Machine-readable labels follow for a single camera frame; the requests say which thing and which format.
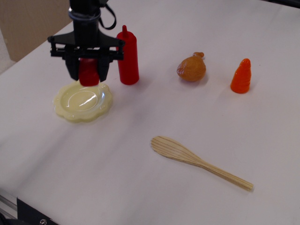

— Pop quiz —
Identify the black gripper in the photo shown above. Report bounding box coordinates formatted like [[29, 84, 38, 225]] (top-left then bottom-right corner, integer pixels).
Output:
[[48, 20, 125, 82]]

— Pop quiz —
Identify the red toy sushi piece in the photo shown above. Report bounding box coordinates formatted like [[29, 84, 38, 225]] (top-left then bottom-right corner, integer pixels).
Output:
[[79, 58, 99, 87]]

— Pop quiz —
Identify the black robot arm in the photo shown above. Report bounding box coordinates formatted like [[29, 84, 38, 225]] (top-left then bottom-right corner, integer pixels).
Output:
[[48, 0, 125, 87]]

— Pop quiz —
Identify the cream scalloped toy plate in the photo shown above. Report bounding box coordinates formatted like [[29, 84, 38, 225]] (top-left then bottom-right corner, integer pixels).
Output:
[[53, 81, 113, 122]]

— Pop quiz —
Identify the red ketchup squeeze bottle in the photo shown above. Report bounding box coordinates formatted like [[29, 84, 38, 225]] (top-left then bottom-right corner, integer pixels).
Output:
[[117, 25, 139, 85]]

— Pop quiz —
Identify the brown toy chicken drumstick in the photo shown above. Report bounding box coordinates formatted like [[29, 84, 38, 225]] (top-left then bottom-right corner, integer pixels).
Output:
[[176, 52, 206, 82]]

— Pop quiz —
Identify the wooden spatula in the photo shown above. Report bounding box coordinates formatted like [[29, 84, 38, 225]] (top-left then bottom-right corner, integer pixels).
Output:
[[150, 136, 254, 191]]

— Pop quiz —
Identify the orange toy carrot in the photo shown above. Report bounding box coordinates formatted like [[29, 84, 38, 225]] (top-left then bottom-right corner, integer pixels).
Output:
[[230, 59, 251, 94]]

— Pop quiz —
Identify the black cable loop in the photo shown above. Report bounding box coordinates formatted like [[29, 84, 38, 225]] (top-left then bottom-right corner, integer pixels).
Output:
[[98, 0, 117, 30]]

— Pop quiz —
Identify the black corner bracket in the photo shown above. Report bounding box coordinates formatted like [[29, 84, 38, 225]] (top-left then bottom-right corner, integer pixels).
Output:
[[16, 198, 58, 225]]

